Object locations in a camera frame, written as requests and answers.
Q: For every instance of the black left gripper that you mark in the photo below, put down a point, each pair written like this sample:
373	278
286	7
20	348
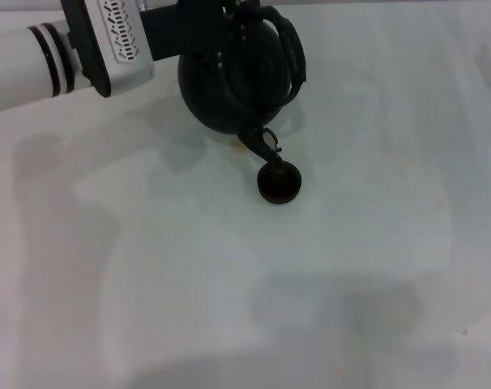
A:
184	30

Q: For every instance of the small dark teacup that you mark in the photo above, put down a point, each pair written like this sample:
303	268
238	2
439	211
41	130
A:
278	187

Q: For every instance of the large brown tea stain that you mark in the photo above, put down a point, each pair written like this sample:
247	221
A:
240	144

